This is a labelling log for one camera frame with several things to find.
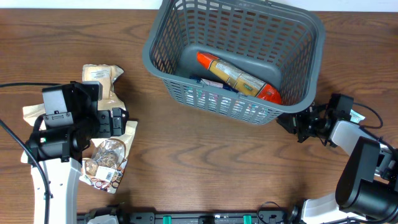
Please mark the multicolour tissue pack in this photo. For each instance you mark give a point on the multicolour tissue pack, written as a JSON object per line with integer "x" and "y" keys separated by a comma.
{"x": 225, "y": 102}

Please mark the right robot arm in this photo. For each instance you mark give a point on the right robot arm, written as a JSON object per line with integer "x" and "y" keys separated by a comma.
{"x": 367, "y": 189}

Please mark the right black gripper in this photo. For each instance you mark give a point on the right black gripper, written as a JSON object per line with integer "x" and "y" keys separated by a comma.
{"x": 290, "y": 120}

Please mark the light blue wipes packet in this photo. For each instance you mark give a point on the light blue wipes packet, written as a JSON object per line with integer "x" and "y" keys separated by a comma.
{"x": 356, "y": 117}

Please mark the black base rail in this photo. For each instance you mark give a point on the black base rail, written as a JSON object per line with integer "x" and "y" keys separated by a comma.
{"x": 117, "y": 215}

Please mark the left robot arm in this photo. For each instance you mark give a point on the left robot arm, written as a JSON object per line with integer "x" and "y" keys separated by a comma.
{"x": 59, "y": 136}

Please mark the orange cracker package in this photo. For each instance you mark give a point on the orange cracker package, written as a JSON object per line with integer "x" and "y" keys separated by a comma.
{"x": 238, "y": 79}

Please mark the beige pouch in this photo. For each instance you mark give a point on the beige pouch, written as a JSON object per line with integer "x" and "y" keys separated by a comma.
{"x": 30, "y": 114}
{"x": 107, "y": 76}

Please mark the beige pouch far left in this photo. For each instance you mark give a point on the beige pouch far left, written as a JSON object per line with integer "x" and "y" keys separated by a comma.
{"x": 30, "y": 114}

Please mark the grey plastic basket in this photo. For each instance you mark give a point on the grey plastic basket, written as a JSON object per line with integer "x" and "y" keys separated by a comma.
{"x": 279, "y": 44}

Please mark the beige pouch upper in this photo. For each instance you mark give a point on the beige pouch upper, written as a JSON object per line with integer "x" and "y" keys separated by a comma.
{"x": 107, "y": 76}

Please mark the brown snack pouch with window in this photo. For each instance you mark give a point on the brown snack pouch with window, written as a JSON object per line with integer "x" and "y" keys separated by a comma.
{"x": 104, "y": 170}

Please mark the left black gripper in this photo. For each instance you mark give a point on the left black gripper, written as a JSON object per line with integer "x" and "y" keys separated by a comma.
{"x": 106, "y": 129}

